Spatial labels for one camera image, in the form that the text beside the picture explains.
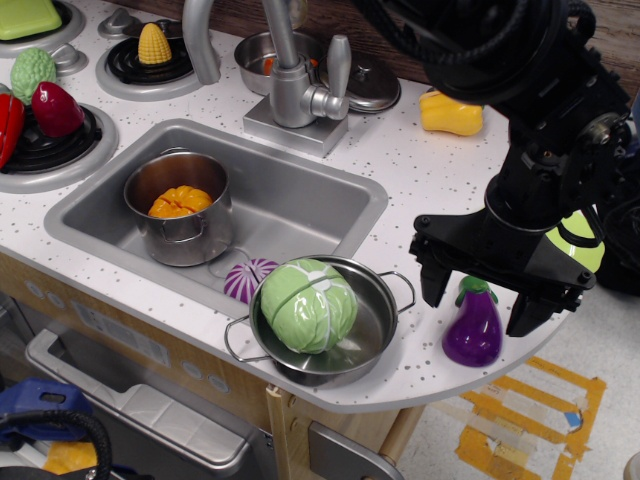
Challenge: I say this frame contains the steel pan with handles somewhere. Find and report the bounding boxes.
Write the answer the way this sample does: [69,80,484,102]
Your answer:
[245,255,403,388]

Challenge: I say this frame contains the grey toy oven door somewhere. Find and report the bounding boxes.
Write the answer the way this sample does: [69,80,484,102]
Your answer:
[26,329,277,479]

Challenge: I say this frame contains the grey stove knob upper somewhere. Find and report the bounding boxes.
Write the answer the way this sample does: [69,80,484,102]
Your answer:
[97,7,140,40]

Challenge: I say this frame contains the grey toy sink basin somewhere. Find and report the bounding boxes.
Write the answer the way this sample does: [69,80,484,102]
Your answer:
[44,120,388,317]

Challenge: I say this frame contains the steel pot lid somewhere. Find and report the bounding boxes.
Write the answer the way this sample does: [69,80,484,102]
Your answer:
[316,52,401,113]

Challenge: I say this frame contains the front left stove burner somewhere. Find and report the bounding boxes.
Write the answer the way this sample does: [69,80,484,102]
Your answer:
[1,105,118,194]

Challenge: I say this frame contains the black cable hose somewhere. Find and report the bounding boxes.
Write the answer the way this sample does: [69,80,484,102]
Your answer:
[0,409,114,480]

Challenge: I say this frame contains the orange toy pumpkin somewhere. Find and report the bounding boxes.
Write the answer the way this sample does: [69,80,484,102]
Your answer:
[148,185,213,219]

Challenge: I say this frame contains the yellow toy bell pepper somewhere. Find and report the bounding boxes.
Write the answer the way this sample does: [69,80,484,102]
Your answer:
[419,91,484,136]

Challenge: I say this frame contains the small steel pot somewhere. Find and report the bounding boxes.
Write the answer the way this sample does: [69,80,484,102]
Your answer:
[234,31,325,96]

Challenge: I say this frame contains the lime green toy lid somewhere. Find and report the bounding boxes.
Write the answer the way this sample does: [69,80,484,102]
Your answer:
[0,0,62,41]

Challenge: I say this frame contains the lime green plate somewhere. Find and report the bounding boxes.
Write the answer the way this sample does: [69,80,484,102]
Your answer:
[546,211,605,272]

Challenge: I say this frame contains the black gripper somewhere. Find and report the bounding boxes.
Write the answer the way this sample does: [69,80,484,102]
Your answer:
[410,209,596,337]

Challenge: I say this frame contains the rear right stove burner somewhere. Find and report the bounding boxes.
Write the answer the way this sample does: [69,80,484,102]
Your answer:
[96,19,200,102]

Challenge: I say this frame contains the orange toy in small pot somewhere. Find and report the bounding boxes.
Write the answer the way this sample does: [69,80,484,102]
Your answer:
[263,57,319,76]

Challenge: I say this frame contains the green toy cabbage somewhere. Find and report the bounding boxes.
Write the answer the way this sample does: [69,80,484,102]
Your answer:
[260,258,358,354]

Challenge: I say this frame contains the green bumpy toy vegetable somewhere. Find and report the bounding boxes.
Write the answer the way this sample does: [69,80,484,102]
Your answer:
[10,47,57,105]

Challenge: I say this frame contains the silver toy faucet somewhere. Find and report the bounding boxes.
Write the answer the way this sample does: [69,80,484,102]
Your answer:
[181,0,353,158]

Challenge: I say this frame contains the grey stove knob lower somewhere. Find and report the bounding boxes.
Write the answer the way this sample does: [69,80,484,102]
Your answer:
[51,43,89,77]

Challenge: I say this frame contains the purple striped toy onion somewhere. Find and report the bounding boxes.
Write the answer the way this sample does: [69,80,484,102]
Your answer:
[223,258,279,304]

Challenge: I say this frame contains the stove burner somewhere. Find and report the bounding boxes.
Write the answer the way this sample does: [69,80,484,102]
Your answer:
[1,105,118,194]
[1,1,86,59]
[96,19,200,102]

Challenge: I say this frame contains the blue clamp tool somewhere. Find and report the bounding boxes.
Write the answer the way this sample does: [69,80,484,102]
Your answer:
[1,378,93,443]

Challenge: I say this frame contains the tall steel pot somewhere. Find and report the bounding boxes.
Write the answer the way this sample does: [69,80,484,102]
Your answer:
[124,149,233,267]

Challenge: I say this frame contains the yellow cloth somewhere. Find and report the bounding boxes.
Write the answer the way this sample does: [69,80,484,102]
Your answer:
[43,441,98,475]

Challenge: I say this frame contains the purple toy eggplant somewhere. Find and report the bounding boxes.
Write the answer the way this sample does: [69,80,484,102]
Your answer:
[442,276,503,368]

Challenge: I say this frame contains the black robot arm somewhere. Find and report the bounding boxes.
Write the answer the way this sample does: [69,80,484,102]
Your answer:
[357,1,637,337]

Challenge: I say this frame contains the rear left stove burner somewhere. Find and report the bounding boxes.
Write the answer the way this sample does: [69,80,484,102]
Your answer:
[1,1,86,59]

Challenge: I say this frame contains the red toy bell pepper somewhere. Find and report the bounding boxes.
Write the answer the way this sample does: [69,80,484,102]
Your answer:
[0,93,26,167]

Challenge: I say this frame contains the grey stove knob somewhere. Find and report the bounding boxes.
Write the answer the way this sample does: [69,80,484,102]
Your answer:
[97,7,140,40]
[51,43,89,77]

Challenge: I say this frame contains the yellow toy corn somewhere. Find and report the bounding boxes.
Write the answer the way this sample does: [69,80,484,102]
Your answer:
[138,23,173,65]

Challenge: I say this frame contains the dark red toy pepper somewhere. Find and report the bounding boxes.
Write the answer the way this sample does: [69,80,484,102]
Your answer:
[31,81,85,138]

